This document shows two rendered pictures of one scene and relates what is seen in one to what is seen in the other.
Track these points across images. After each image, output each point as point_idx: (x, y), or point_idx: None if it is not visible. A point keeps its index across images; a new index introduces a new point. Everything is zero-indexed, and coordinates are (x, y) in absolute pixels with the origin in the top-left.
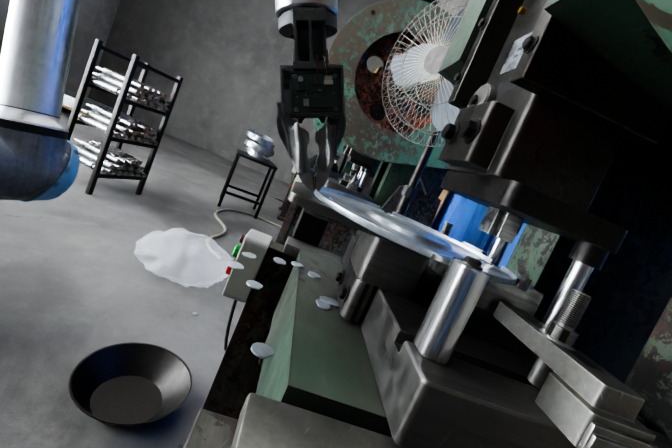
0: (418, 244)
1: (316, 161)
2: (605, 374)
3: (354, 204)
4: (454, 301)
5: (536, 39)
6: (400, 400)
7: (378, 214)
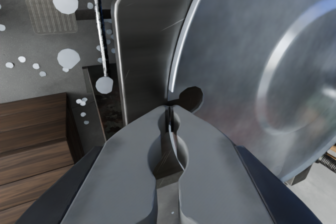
0: (271, 156)
1: (177, 157)
2: (305, 171)
3: (261, 21)
4: None
5: None
6: None
7: (272, 99)
